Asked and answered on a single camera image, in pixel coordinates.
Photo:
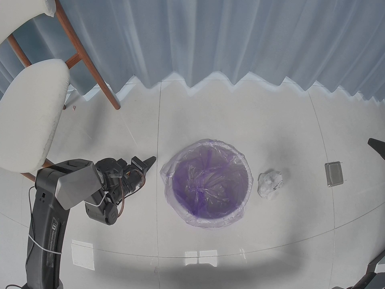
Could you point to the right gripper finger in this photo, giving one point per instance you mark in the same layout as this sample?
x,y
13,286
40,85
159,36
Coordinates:
x,y
379,149

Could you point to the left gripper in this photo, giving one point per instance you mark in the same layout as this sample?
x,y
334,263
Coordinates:
x,y
135,176

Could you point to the purple plastic bag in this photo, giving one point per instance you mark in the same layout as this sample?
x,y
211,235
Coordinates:
x,y
207,188

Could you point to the clear plastic wrapper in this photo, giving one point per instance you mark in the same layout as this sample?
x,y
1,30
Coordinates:
x,y
270,184

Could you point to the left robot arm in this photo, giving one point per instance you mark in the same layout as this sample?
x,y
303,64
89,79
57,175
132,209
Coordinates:
x,y
48,221

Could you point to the white trash bin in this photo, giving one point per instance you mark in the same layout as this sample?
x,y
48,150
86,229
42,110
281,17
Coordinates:
x,y
245,188

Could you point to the white cushioned wooden chair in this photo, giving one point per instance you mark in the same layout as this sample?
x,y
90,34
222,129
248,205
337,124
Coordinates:
x,y
33,110

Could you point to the pale blue curtain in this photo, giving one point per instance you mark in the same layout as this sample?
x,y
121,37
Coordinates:
x,y
210,26

